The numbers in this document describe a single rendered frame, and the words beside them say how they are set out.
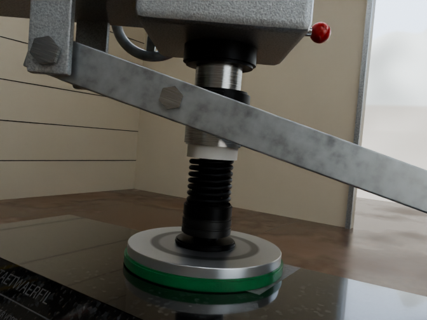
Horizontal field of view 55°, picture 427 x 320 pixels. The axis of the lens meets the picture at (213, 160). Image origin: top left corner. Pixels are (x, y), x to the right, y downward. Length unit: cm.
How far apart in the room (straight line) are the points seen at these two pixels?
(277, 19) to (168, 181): 628
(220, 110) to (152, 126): 645
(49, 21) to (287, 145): 32
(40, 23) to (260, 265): 39
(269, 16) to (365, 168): 22
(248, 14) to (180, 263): 29
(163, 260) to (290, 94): 524
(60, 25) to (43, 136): 548
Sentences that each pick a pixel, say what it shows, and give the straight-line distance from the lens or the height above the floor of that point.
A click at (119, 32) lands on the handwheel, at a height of 115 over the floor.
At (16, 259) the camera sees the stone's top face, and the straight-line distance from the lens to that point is 60.
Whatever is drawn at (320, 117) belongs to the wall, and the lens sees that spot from 549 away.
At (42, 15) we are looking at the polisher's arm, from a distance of 54.
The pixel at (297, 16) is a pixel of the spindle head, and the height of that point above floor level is 112.
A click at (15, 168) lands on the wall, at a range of 581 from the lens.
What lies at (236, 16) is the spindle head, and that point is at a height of 111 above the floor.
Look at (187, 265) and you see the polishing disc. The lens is 49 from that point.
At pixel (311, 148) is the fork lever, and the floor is 98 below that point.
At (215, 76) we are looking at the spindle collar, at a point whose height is 106.
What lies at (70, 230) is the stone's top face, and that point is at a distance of 75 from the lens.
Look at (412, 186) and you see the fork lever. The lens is 57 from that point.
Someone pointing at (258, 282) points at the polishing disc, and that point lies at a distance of 51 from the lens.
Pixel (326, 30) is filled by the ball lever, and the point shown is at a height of 115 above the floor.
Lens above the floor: 98
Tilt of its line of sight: 3 degrees down
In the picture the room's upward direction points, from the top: 5 degrees clockwise
